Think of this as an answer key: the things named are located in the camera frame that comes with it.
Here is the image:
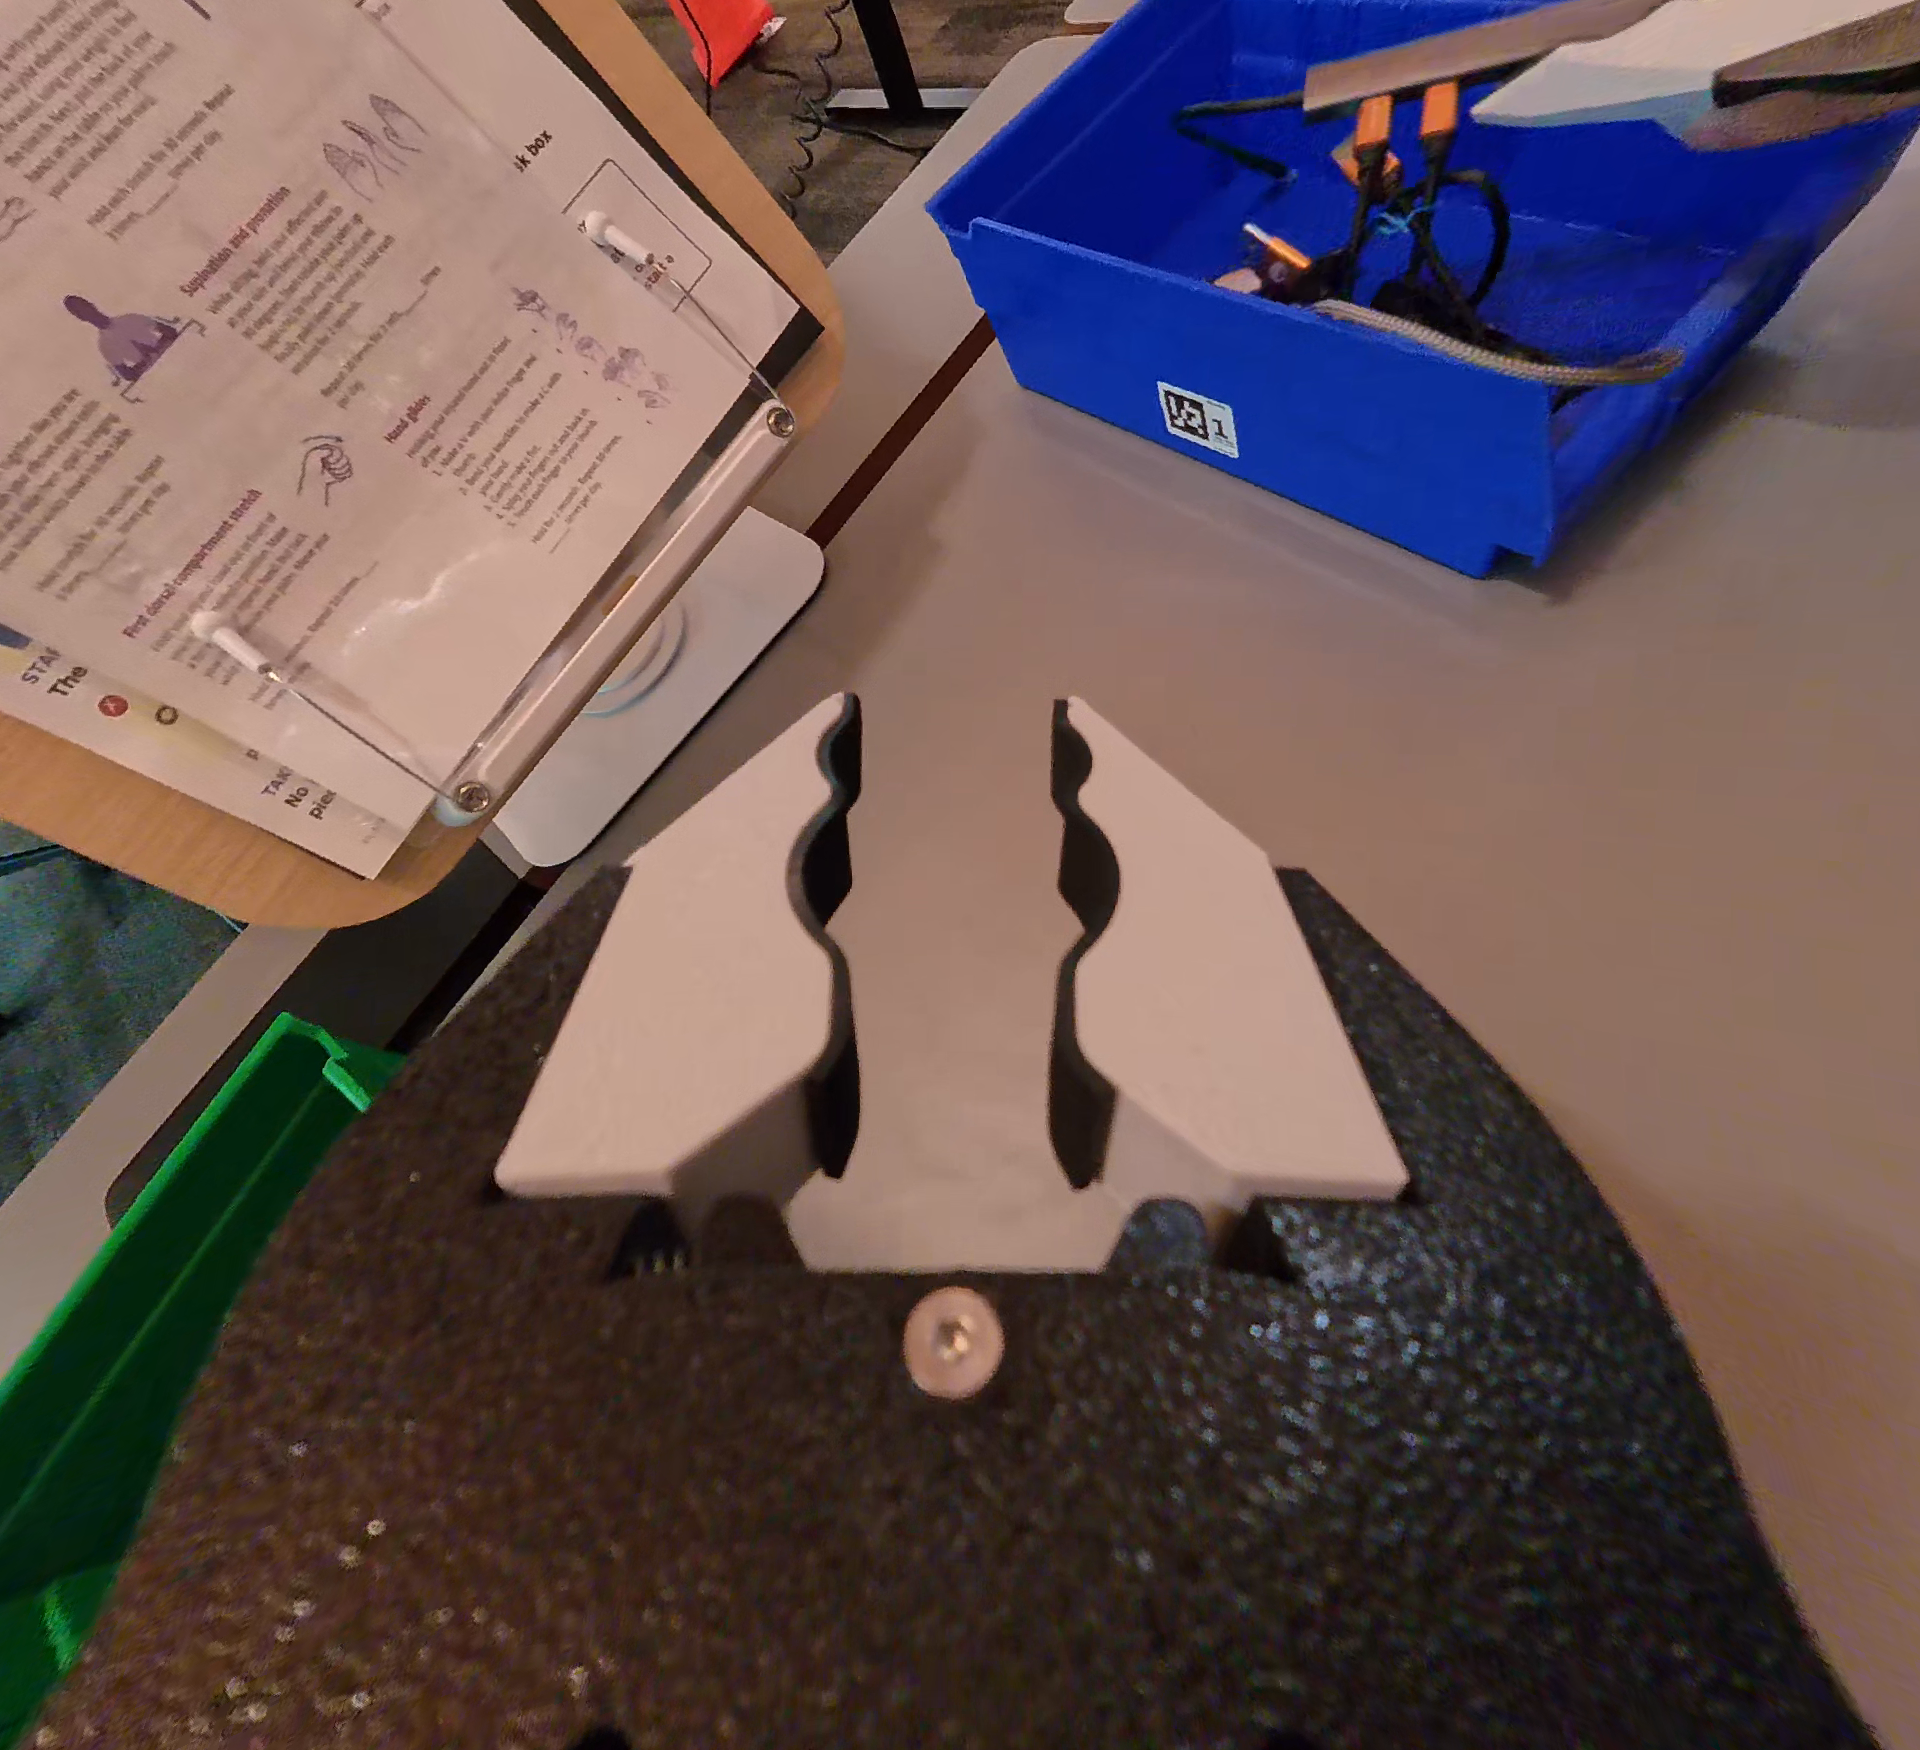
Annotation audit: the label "laminated exercise sheet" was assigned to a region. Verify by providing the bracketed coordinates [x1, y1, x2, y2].
[0, 0, 752, 806]

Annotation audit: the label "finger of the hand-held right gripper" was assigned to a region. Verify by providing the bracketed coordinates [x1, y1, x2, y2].
[1678, 22, 1920, 156]
[1469, 0, 1920, 127]

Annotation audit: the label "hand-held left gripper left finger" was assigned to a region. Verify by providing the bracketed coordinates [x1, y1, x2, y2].
[494, 691, 862, 1203]

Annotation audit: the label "black hub cable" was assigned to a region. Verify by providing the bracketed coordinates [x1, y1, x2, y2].
[1174, 89, 1315, 190]

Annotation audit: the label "white stand base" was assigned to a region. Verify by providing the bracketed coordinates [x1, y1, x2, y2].
[479, 504, 826, 870]

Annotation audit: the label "green plastic bin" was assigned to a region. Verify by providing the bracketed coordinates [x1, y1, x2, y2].
[0, 1012, 406, 1677]

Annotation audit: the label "grey usb hub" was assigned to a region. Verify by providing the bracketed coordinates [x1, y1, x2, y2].
[1303, 0, 1722, 120]

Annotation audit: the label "wooden document stand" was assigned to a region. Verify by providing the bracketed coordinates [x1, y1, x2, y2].
[0, 0, 849, 931]

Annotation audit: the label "blue plastic bin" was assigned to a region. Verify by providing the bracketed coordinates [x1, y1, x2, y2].
[926, 0, 1920, 579]

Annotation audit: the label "orange cone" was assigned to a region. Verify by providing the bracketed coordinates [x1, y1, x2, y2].
[645, 0, 779, 87]

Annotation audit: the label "black braided cable orange plugs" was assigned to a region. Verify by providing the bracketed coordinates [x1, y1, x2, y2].
[1235, 220, 1359, 301]
[1340, 89, 1502, 348]
[1410, 76, 1517, 343]

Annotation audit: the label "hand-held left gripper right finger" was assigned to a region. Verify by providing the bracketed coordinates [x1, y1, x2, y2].
[1050, 698, 1412, 1203]

